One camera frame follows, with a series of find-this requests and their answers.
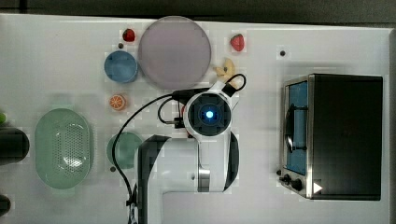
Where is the black pot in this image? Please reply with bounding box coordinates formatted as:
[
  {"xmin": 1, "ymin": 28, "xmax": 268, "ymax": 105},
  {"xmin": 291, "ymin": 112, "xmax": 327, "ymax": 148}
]
[{"xmin": 0, "ymin": 128, "xmax": 30, "ymax": 165}]

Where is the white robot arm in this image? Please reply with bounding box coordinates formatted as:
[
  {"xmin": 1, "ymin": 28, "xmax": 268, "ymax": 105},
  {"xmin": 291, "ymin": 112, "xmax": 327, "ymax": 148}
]
[{"xmin": 134, "ymin": 81, "xmax": 239, "ymax": 224}]

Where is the blue bowl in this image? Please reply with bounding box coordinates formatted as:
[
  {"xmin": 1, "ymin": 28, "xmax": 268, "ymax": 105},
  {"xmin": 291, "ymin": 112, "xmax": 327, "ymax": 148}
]
[{"xmin": 104, "ymin": 50, "xmax": 138, "ymax": 83}]

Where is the peeled banana toy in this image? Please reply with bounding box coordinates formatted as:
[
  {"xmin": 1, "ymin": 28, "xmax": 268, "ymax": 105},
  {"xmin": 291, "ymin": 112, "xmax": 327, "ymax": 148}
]
[{"xmin": 213, "ymin": 58, "xmax": 235, "ymax": 83}]

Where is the purple round plate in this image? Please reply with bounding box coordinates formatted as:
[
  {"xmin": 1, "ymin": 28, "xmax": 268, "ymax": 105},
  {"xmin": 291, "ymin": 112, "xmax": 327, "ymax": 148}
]
[{"xmin": 138, "ymin": 16, "xmax": 211, "ymax": 90}]

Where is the dark red strawberry toy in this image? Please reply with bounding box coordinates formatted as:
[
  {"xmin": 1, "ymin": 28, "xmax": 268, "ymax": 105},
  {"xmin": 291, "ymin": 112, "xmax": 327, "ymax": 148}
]
[{"xmin": 122, "ymin": 29, "xmax": 135, "ymax": 42}]

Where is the green oval strainer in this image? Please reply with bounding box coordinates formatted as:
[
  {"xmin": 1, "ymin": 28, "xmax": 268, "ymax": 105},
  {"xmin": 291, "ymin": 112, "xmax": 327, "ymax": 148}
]
[{"xmin": 35, "ymin": 108, "xmax": 92, "ymax": 189}]

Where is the green cup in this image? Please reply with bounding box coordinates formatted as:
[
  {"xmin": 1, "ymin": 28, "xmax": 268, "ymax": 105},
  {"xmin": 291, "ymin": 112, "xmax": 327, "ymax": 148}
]
[{"xmin": 106, "ymin": 132, "xmax": 142, "ymax": 169}]

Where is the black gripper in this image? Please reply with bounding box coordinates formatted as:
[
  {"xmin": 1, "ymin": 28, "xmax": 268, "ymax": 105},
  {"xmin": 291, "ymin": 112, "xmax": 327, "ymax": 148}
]
[{"xmin": 172, "ymin": 88, "xmax": 208, "ymax": 129}]

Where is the orange slice toy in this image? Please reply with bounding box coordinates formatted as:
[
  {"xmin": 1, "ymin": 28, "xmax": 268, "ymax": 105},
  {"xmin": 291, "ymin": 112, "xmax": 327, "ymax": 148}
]
[{"xmin": 108, "ymin": 94, "xmax": 127, "ymax": 111}]

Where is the green lime toy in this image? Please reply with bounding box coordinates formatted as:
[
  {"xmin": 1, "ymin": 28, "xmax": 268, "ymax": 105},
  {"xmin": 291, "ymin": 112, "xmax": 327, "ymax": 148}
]
[{"xmin": 0, "ymin": 113, "xmax": 7, "ymax": 124}]

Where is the black cable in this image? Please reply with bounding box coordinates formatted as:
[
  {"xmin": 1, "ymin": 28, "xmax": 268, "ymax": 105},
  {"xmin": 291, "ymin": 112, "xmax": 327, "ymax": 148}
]
[{"xmin": 111, "ymin": 73, "xmax": 248, "ymax": 224}]

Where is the silver black toaster oven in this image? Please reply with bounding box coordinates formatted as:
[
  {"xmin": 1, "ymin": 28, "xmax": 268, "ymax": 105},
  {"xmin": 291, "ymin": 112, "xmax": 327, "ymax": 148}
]
[{"xmin": 276, "ymin": 74, "xmax": 383, "ymax": 201}]

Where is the light red strawberry toy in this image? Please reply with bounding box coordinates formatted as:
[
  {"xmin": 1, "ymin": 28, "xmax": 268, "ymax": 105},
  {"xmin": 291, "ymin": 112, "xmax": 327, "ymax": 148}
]
[{"xmin": 230, "ymin": 34, "xmax": 245, "ymax": 52}]

